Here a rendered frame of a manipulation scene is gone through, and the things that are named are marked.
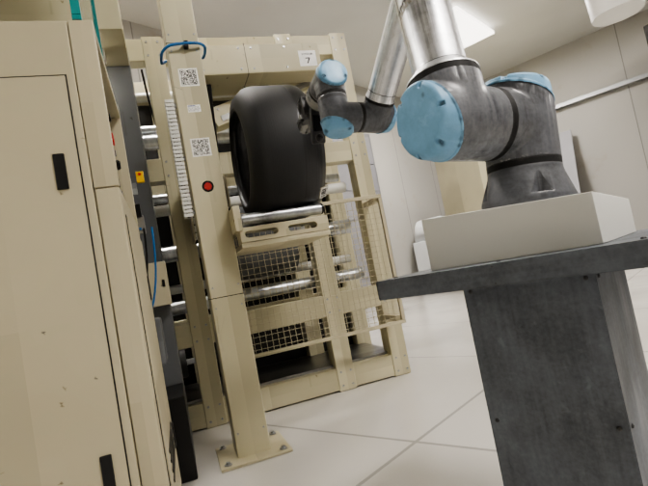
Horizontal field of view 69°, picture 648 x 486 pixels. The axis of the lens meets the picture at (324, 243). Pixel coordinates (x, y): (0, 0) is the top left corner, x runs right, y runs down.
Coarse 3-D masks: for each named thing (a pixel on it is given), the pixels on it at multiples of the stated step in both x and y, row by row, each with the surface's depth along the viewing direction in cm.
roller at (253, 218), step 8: (288, 208) 189; (296, 208) 190; (304, 208) 190; (312, 208) 191; (320, 208) 192; (248, 216) 183; (256, 216) 184; (264, 216) 185; (272, 216) 186; (280, 216) 187; (288, 216) 189; (296, 216) 190; (304, 216) 192; (248, 224) 184
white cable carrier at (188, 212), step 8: (168, 104) 188; (168, 112) 187; (168, 120) 187; (176, 120) 188; (176, 128) 188; (176, 136) 187; (176, 144) 187; (176, 152) 186; (176, 160) 186; (184, 160) 189; (176, 168) 186; (184, 168) 187; (184, 176) 187; (184, 184) 186; (184, 192) 186; (184, 200) 185; (184, 208) 185; (184, 216) 185; (192, 216) 186
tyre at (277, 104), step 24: (240, 96) 188; (264, 96) 183; (288, 96) 185; (240, 120) 185; (264, 120) 177; (288, 120) 180; (240, 144) 225; (264, 144) 176; (288, 144) 178; (312, 144) 182; (240, 168) 227; (264, 168) 178; (288, 168) 180; (312, 168) 183; (240, 192) 217; (264, 192) 183; (288, 192) 185; (312, 192) 189
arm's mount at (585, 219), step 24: (456, 216) 93; (480, 216) 90; (504, 216) 87; (528, 216) 84; (552, 216) 81; (576, 216) 79; (600, 216) 78; (624, 216) 94; (432, 240) 97; (456, 240) 93; (480, 240) 90; (504, 240) 87; (528, 240) 84; (552, 240) 82; (576, 240) 79; (600, 240) 77; (432, 264) 97; (456, 264) 94
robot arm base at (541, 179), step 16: (512, 160) 95; (528, 160) 94; (544, 160) 94; (560, 160) 96; (496, 176) 98; (512, 176) 95; (528, 176) 93; (544, 176) 93; (560, 176) 94; (496, 192) 97; (512, 192) 94; (528, 192) 92; (544, 192) 91; (560, 192) 92; (576, 192) 94
